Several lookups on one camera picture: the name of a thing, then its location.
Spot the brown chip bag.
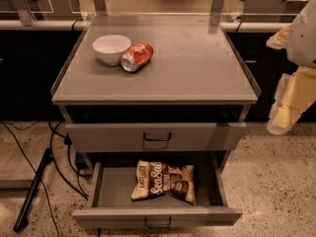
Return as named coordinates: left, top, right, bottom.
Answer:
left=131, top=160, right=197, bottom=205

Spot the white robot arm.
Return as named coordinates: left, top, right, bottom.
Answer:
left=267, top=0, right=316, bottom=135

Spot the grey drawer cabinet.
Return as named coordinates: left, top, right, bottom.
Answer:
left=49, top=13, right=262, bottom=230

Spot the closed upper drawer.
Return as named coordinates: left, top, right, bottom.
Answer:
left=66, top=122, right=246, bottom=153

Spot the open middle drawer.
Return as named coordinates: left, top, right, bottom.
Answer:
left=73, top=152, right=242, bottom=229

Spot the orange soda can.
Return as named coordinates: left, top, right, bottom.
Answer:
left=120, top=42, right=153, bottom=73

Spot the white bowl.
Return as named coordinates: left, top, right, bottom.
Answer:
left=93, top=35, right=131, bottom=65

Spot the black bar on floor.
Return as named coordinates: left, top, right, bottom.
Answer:
left=14, top=148, right=51, bottom=232

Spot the right metal post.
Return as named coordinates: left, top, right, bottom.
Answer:
left=209, top=0, right=224, bottom=27

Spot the black upper drawer handle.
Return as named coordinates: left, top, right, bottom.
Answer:
left=142, top=132, right=172, bottom=142

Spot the black drawer handle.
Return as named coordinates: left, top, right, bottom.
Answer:
left=144, top=216, right=172, bottom=229
left=142, top=132, right=172, bottom=142

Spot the black middle drawer handle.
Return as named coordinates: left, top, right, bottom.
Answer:
left=144, top=216, right=172, bottom=229

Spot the far left metal post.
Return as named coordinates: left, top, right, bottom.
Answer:
left=12, top=0, right=36, bottom=27

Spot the white horizontal rail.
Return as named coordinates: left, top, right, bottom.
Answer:
left=0, top=20, right=288, bottom=33

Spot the black floor cable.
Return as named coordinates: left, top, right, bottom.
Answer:
left=0, top=119, right=63, bottom=237

